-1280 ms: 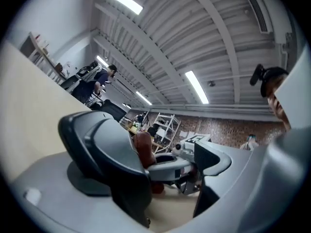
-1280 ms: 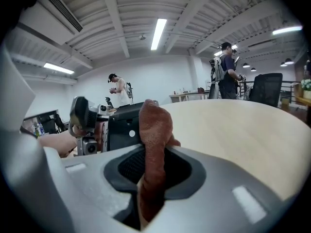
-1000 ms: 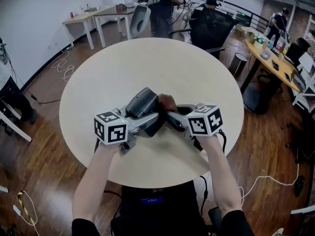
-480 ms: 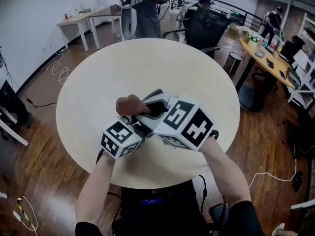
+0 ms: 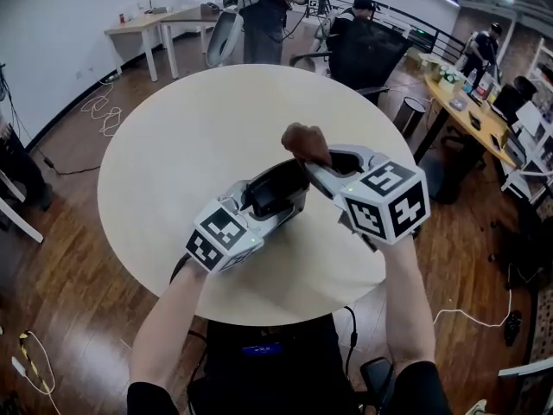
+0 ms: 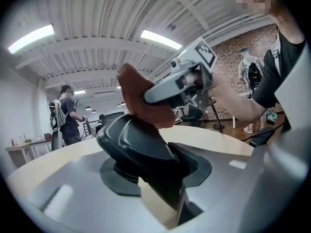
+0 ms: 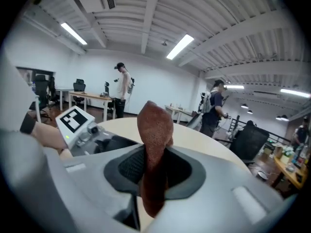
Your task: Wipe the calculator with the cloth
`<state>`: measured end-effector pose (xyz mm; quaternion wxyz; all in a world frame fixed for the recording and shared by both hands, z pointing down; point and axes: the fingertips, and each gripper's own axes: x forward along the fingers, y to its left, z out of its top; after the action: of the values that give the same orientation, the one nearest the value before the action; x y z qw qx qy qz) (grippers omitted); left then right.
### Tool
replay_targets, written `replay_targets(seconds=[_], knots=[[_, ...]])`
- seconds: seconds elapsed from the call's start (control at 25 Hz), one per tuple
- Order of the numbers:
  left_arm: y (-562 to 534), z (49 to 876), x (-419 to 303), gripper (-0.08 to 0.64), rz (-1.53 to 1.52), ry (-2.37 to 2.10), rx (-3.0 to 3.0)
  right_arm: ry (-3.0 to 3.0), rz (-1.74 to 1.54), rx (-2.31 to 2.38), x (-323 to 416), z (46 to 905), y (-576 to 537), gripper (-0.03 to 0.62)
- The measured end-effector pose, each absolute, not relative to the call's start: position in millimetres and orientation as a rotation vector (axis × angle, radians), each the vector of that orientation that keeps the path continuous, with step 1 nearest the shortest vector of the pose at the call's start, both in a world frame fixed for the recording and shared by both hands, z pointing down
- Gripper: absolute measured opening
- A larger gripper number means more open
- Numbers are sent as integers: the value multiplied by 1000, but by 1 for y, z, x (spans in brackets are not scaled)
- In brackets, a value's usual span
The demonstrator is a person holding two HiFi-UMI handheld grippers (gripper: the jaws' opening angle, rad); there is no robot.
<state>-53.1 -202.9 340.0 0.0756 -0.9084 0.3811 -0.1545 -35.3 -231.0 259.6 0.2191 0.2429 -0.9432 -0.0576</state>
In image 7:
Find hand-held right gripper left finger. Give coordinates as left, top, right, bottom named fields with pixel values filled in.
left=43, top=143, right=146, bottom=233

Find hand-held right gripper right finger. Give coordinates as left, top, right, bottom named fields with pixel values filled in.
left=147, top=146, right=285, bottom=233

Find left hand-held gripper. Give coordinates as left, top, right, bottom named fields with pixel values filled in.
left=55, top=105, right=138, bottom=157

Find brown cloth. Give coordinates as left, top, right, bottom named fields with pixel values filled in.
left=137, top=100, right=174, bottom=218

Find person's left forearm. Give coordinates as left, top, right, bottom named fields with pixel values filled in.
left=30, top=120, right=73, bottom=162

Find metal trash bin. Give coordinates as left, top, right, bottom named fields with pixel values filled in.
left=255, top=170, right=269, bottom=181

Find black mesh office chair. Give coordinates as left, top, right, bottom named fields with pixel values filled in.
left=215, top=123, right=270, bottom=166

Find light wooden desk white legs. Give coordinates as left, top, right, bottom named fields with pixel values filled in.
left=164, top=105, right=186, bottom=124

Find cardboard box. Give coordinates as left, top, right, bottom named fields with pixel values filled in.
left=263, top=143, right=284, bottom=160

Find yellow oval table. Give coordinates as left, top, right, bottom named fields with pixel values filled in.
left=271, top=154, right=308, bottom=190

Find grey shell chair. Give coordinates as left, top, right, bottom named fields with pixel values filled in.
left=186, top=112, right=204, bottom=132

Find potted white flower plant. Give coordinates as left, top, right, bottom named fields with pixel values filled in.
left=280, top=145, right=295, bottom=165

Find dark wooden desk white legs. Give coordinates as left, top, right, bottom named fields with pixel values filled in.
left=179, top=108, right=198, bottom=125

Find black metal railing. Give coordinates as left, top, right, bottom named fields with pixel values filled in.
left=228, top=115, right=292, bottom=145

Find person's black shirt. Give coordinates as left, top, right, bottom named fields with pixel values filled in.
left=19, top=112, right=37, bottom=135

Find grey backpack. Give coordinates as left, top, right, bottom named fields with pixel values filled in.
left=199, top=91, right=212, bottom=114

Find black swivel chair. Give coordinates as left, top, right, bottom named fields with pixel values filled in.
left=29, top=74, right=53, bottom=121

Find dark framed window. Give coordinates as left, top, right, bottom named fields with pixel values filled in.
left=16, top=66, right=57, bottom=83

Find white frame desk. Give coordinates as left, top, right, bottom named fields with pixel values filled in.
left=29, top=96, right=43, bottom=125

